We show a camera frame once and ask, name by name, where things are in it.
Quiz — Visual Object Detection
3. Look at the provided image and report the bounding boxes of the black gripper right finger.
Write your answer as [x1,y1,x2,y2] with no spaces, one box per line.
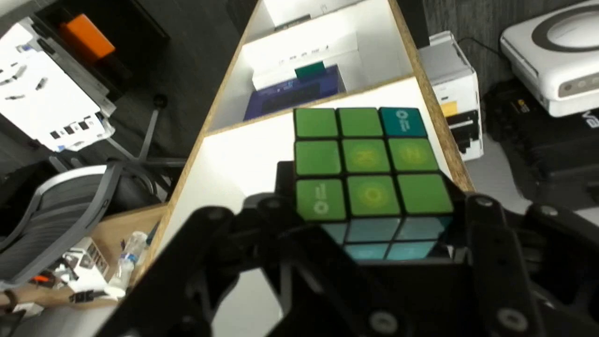
[463,194,599,337]

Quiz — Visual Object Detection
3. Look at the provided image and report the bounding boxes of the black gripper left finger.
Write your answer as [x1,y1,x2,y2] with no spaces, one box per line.
[91,190,400,337]

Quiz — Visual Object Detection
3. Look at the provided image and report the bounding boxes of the multicoloured rubix cube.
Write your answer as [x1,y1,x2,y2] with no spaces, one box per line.
[291,106,454,261]

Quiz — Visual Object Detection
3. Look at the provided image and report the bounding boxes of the white wooden shelf unit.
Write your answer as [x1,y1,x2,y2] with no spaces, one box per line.
[127,0,475,337]

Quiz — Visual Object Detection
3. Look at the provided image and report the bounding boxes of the black hard carrying case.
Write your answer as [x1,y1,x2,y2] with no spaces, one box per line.
[484,80,599,209]

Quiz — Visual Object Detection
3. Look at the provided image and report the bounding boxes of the plastic water bottle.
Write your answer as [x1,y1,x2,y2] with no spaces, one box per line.
[108,230,147,290]

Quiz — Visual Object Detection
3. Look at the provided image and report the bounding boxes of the white small computer tower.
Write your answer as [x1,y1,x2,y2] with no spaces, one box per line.
[419,29,482,160]

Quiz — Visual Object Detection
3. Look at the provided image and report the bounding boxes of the dark blue box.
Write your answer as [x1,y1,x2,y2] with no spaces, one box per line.
[244,65,344,119]

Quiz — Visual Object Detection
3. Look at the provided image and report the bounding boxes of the white round air purifier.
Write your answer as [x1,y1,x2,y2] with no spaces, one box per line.
[499,0,599,117]

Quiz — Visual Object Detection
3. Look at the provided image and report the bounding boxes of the wooden desk with clutter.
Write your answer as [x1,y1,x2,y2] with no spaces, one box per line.
[0,205,166,310]

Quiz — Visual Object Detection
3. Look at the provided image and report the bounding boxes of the white flat box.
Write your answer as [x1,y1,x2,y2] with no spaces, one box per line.
[243,27,364,89]

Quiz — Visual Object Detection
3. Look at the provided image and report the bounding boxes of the grey mesh office chair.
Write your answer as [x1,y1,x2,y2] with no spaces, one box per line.
[0,162,123,290]

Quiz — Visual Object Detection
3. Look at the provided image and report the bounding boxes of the white keyboard-like panel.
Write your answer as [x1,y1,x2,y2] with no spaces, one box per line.
[0,18,113,151]

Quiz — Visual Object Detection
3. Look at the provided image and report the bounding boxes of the orange block on stand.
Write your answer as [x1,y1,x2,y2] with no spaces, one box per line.
[59,12,115,61]

